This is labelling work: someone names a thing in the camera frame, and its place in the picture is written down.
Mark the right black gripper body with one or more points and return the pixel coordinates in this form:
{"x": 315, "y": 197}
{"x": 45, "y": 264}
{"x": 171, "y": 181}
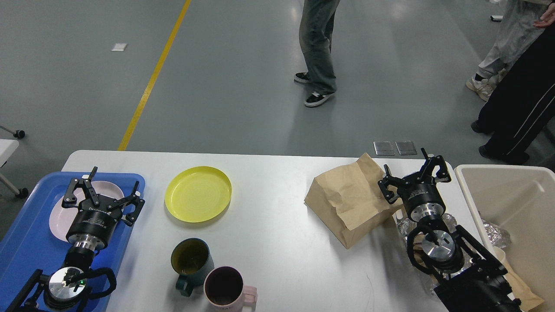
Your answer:
{"x": 421, "y": 197}

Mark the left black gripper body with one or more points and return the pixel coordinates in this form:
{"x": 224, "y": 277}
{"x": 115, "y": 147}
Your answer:
{"x": 95, "y": 225}

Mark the dark green mug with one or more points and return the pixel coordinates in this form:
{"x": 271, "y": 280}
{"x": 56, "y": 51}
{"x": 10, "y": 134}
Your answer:
{"x": 192, "y": 260}

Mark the yellow plate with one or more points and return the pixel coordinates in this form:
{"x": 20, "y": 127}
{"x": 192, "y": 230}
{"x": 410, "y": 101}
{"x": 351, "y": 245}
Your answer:
{"x": 198, "y": 194}

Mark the pink mug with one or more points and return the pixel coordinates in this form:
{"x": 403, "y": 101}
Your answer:
{"x": 226, "y": 291}

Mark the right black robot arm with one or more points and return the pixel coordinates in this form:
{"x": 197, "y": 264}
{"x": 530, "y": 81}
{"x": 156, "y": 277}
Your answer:
{"x": 468, "y": 277}

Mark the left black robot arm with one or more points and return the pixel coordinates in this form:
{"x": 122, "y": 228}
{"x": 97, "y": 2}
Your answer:
{"x": 76, "y": 282}

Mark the pink plate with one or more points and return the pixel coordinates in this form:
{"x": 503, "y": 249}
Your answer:
{"x": 61, "y": 219}

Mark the left metal floor plate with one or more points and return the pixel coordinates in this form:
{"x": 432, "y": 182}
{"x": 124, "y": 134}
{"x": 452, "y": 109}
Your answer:
{"x": 384, "y": 148}

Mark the metal floor plate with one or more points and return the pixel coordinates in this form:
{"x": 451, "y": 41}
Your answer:
{"x": 384, "y": 148}
{"x": 406, "y": 148}

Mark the right metal floor plate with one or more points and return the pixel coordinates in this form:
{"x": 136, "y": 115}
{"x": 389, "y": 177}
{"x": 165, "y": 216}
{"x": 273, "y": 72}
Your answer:
{"x": 406, "y": 148}

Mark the brown paper bag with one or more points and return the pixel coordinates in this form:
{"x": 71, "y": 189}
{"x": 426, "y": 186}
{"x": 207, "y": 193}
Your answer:
{"x": 349, "y": 201}

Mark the blue plastic tray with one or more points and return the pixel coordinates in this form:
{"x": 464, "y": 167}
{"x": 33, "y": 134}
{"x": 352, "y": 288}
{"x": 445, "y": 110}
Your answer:
{"x": 29, "y": 244}

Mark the beige plastic bin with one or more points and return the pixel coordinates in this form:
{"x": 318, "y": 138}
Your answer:
{"x": 521, "y": 200}

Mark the foil in bin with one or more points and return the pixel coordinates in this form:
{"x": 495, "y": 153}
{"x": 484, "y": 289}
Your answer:
{"x": 492, "y": 234}

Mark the person in black trousers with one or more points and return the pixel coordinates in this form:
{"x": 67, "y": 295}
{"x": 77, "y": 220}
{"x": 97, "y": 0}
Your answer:
{"x": 523, "y": 103}

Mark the brown paper in bin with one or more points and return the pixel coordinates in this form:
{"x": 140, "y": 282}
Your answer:
{"x": 520, "y": 289}

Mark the person in grey jeans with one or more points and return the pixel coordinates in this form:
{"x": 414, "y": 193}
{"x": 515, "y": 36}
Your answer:
{"x": 315, "y": 38}

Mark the person in light grey trousers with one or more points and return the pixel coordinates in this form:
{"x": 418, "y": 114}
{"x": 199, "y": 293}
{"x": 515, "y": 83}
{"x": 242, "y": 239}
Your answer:
{"x": 516, "y": 33}

